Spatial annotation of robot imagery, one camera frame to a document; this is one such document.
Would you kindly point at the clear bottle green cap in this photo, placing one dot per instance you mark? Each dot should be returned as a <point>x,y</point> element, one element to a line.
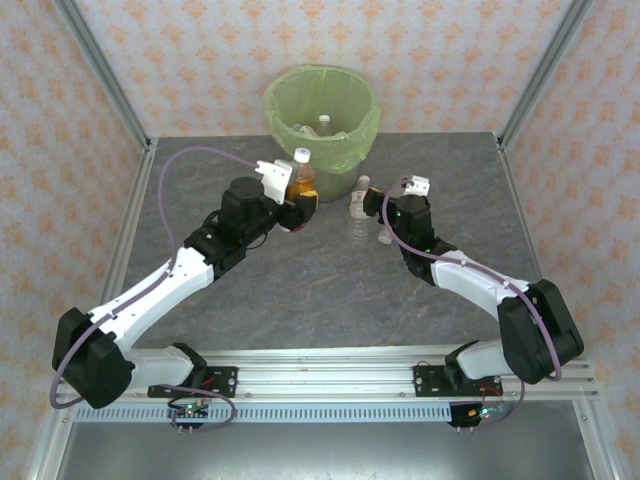
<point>385,238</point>

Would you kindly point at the aluminium frame post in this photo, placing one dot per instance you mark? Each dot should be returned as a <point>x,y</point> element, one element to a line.
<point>547,65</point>
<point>101,65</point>

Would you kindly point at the aluminium frame side rail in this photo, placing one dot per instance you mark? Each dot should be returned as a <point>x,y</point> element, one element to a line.
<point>122,225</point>
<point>526,210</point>

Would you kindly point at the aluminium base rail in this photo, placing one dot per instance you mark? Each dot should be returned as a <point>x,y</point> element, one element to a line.
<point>325,380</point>

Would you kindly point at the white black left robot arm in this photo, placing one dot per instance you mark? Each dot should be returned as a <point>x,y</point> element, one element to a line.
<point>150,295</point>

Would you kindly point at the left circuit board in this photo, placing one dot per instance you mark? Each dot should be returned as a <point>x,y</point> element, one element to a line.
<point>189,411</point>

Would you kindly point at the red gold label bottle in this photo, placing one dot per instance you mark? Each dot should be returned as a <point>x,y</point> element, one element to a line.
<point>304,175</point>

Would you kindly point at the clear ribbed bottle white cap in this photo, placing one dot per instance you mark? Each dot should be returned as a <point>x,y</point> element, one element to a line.
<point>357,227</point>

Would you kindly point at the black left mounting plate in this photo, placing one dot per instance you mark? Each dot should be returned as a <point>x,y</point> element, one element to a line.
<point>222,375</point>

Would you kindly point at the translucent grey plastic bin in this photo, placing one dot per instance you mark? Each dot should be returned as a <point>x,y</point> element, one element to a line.
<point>335,185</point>

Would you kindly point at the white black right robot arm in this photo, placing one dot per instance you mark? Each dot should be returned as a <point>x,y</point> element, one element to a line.
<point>470,280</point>

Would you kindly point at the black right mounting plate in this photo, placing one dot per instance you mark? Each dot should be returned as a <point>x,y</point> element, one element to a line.
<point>427,382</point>

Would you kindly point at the right circuit board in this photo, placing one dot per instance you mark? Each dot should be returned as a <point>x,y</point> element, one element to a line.
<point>487,412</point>

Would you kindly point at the green plastic bin liner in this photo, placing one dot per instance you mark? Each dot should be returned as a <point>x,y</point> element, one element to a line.
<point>350,150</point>

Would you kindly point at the black mounting plate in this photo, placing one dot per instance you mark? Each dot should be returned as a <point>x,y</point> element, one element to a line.
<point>427,382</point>
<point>222,375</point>

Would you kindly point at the circuit board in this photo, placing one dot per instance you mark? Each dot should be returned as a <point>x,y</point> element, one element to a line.
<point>487,412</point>
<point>189,411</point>

